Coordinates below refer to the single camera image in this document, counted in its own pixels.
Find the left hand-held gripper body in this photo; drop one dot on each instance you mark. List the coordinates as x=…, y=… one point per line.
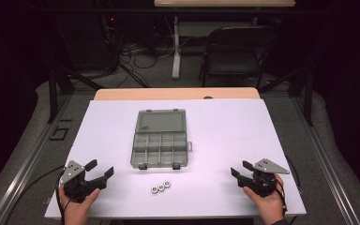
x=75, y=182

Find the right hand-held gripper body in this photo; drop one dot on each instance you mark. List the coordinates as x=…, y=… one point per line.
x=264, y=178

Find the person's left hand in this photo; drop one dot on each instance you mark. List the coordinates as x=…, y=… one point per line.
x=78, y=210

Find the person's right hand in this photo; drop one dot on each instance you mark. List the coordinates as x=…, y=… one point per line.
x=269, y=206

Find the white table board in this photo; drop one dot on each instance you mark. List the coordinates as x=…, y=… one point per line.
x=218, y=137

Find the silver metal nut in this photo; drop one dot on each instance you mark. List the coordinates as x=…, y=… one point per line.
x=161, y=187
x=167, y=183
x=154, y=189

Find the grey plastic compartment box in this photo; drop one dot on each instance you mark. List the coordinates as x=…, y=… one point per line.
x=160, y=139

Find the light wooden table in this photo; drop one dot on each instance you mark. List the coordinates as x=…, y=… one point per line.
x=175, y=93

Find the black folding chair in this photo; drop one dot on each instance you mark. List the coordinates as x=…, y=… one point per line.
x=238, y=54

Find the white-legged background table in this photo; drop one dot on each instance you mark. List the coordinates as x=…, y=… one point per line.
x=224, y=2

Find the aluminium floor rail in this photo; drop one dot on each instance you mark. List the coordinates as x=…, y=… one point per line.
x=326, y=162
x=28, y=162

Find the black metal stand frame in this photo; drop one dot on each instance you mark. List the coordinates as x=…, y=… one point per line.
x=56, y=90
x=306, y=93

